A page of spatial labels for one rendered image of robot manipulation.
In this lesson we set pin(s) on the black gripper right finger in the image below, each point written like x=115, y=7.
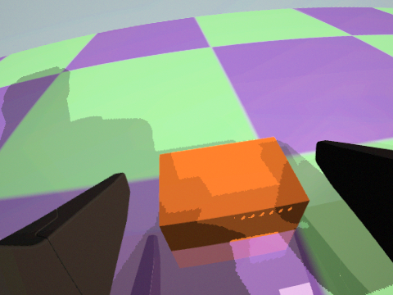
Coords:
x=363, y=176

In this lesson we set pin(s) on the orange block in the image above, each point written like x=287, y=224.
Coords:
x=227, y=193

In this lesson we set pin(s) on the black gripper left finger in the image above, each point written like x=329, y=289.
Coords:
x=72, y=250

